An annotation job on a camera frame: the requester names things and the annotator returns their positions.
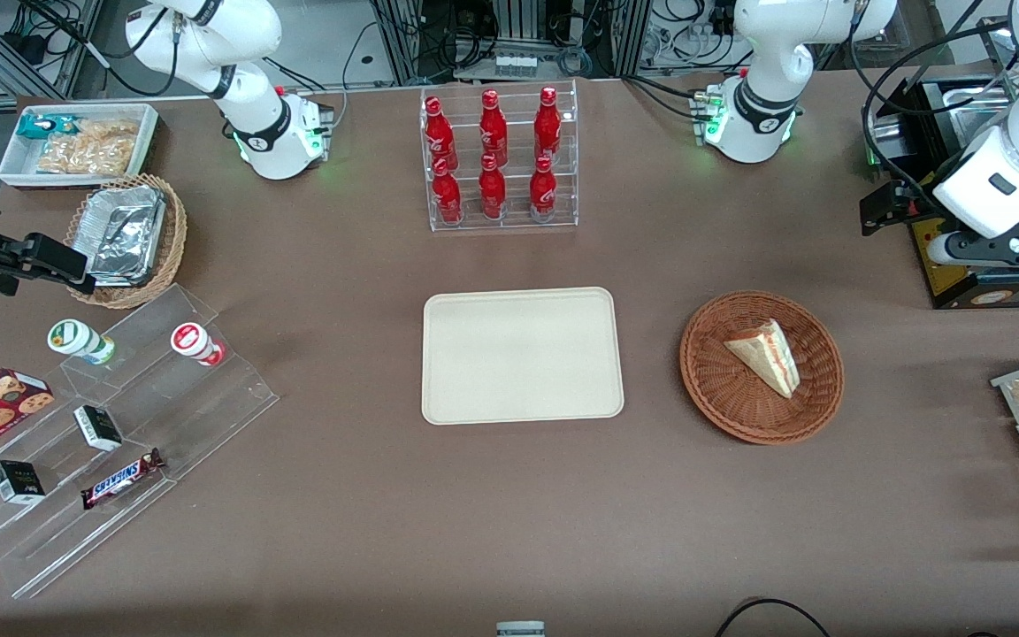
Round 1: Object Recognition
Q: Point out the small black white box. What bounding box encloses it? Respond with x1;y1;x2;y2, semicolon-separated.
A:
73;404;124;453

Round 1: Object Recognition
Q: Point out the green lid yogurt cup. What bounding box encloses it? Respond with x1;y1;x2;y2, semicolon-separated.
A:
46;318;118;366

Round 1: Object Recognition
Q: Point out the red lid yogurt cup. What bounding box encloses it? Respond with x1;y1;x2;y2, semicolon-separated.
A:
169;322;226;368

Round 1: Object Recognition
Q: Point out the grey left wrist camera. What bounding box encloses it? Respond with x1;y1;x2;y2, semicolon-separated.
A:
927;232;970;267

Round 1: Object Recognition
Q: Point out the brown round wicker basket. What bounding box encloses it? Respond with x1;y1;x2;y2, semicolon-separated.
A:
679;290;846;446

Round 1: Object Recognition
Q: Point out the snickers chocolate bar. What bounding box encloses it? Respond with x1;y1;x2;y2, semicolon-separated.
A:
80;448;166;511

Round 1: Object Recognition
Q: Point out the aluminium frame rack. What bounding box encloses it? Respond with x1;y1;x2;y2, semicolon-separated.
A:
368;0;656;85

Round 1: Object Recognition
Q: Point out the triangle sandwich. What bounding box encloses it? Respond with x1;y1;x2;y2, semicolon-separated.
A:
723;318;801;400

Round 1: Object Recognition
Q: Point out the tan wicker basket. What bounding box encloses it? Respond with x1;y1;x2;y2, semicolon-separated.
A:
63;173;188;311

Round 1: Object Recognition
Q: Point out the black cable loop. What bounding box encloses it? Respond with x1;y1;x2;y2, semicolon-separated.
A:
712;598;834;637

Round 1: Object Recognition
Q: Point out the white rectangular bin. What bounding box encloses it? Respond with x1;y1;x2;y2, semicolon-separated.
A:
0;103;162;192

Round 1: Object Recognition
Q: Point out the aluminium foil tray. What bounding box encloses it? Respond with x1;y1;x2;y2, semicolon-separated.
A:
85;185;167;288

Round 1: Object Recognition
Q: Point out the beige plastic tray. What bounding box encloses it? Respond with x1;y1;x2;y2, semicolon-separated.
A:
421;286;626;426

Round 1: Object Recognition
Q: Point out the green snack packet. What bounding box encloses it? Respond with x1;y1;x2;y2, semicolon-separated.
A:
17;114;83;142

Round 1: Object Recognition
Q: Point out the red cola bottle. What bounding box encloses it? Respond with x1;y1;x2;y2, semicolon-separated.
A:
479;88;509;167
424;96;459;171
529;156;558;222
479;154;508;222
534;86;563;164
432;157;464;226

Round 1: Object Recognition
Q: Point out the clear acrylic step display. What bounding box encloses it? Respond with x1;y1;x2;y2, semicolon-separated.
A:
0;283;281;602

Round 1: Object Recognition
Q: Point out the clear acrylic bottle rack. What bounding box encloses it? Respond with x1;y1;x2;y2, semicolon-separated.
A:
418;79;580;234

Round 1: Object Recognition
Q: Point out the black metal box appliance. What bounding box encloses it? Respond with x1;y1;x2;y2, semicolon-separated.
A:
863;74;1019;311

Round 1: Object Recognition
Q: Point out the clear bag of chips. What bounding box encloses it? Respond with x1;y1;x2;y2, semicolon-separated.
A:
35;119;141;177

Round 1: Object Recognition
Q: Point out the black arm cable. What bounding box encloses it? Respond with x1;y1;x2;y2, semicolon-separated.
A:
859;0;1019;233

